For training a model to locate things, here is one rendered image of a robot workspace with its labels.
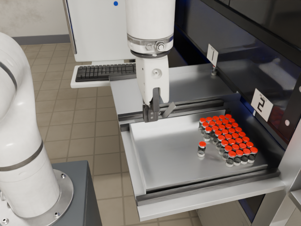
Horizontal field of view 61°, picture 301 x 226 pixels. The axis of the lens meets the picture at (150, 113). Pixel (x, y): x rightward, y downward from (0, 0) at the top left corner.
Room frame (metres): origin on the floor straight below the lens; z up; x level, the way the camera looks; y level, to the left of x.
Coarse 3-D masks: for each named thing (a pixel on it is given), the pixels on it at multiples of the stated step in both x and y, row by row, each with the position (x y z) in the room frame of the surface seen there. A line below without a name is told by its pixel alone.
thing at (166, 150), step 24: (168, 120) 0.67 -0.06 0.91; (192, 120) 0.69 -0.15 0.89; (144, 144) 0.58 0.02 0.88; (168, 144) 0.58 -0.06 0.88; (192, 144) 0.58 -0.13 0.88; (144, 168) 0.48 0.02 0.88; (168, 168) 0.48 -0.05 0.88; (192, 168) 0.48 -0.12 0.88; (216, 168) 0.48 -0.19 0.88; (240, 168) 0.48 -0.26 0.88; (264, 168) 0.46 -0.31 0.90
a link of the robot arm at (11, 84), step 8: (0, 64) 0.38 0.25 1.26; (0, 72) 0.36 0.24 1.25; (8, 72) 0.38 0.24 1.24; (0, 80) 0.35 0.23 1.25; (8, 80) 0.37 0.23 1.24; (0, 88) 0.33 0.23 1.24; (8, 88) 0.35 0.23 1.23; (16, 88) 0.38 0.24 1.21; (0, 96) 0.33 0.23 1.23; (8, 96) 0.34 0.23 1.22; (0, 104) 0.32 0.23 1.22; (8, 104) 0.34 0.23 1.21; (0, 112) 0.32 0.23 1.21; (8, 112) 0.34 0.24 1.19; (0, 120) 0.32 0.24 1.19
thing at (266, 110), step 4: (256, 92) 0.63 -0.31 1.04; (260, 92) 0.62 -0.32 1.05; (256, 96) 0.63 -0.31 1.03; (260, 96) 0.61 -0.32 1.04; (264, 96) 0.60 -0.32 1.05; (252, 100) 0.64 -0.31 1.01; (256, 100) 0.62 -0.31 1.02; (260, 100) 0.61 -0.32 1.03; (268, 100) 0.58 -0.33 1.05; (252, 104) 0.63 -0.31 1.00; (256, 104) 0.62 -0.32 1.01; (264, 104) 0.59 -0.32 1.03; (268, 104) 0.57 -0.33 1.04; (272, 104) 0.56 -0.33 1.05; (256, 108) 0.61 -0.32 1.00; (260, 108) 0.60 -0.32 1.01; (264, 108) 0.58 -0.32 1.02; (268, 108) 0.57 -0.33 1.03; (260, 112) 0.59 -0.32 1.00; (264, 112) 0.58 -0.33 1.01; (268, 112) 0.56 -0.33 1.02; (264, 116) 0.57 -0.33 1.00; (268, 116) 0.56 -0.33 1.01
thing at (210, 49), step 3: (210, 45) 0.96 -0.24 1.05; (210, 48) 0.95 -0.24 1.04; (213, 48) 0.93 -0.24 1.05; (210, 51) 0.95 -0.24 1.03; (216, 51) 0.90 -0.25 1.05; (207, 54) 0.97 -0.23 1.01; (210, 54) 0.94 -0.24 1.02; (216, 54) 0.90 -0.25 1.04; (207, 57) 0.96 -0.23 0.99; (210, 57) 0.94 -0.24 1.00; (213, 57) 0.92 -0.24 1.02; (216, 57) 0.89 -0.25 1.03; (210, 60) 0.94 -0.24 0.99; (213, 60) 0.91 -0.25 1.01; (216, 60) 0.89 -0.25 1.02; (213, 63) 0.91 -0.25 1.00
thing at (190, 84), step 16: (208, 64) 1.07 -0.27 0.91; (176, 80) 0.97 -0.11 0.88; (192, 80) 0.97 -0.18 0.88; (208, 80) 0.97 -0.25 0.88; (160, 96) 0.84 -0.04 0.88; (176, 96) 0.84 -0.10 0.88; (192, 96) 0.84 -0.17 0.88; (208, 96) 0.84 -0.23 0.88; (224, 96) 0.81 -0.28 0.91; (240, 96) 0.82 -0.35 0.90
